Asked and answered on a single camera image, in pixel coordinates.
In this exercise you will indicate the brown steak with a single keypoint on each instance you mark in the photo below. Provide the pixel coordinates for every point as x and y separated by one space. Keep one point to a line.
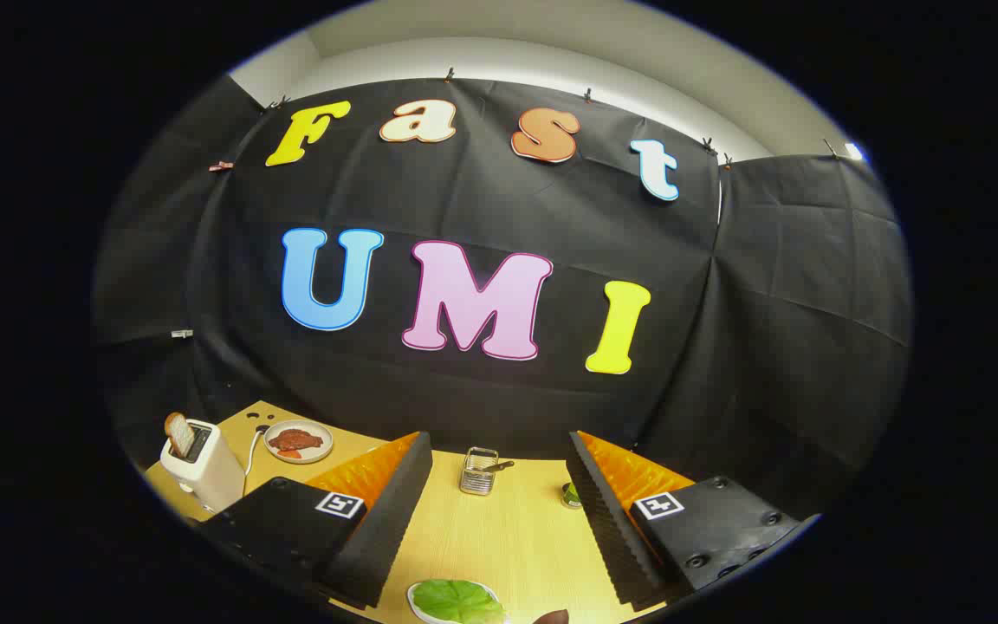
295 438

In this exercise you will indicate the white toaster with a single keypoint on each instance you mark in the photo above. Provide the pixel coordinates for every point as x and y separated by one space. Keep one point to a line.
213 472

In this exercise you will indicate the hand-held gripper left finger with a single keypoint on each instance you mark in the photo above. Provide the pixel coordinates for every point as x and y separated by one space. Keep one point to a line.
386 520

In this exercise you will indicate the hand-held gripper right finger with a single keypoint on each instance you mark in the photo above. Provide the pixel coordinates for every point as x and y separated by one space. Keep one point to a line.
612 529

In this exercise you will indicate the green lettuce leaf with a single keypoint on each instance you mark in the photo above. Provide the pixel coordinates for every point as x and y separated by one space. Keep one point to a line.
456 600

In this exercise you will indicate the green drink bottle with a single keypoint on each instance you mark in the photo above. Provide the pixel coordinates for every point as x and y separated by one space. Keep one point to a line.
570 496

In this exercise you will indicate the round white plate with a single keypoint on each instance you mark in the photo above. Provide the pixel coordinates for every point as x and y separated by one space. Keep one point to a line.
319 451

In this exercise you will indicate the white oval plate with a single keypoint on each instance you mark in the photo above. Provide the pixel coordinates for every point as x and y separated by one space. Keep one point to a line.
417 600

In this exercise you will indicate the red clip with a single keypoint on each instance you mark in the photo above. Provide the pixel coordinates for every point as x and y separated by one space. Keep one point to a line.
220 165

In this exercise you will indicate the toasted bread slice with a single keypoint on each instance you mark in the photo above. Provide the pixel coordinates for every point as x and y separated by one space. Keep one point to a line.
178 433

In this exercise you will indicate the dark brown object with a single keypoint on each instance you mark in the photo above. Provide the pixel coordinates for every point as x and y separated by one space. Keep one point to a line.
551 618

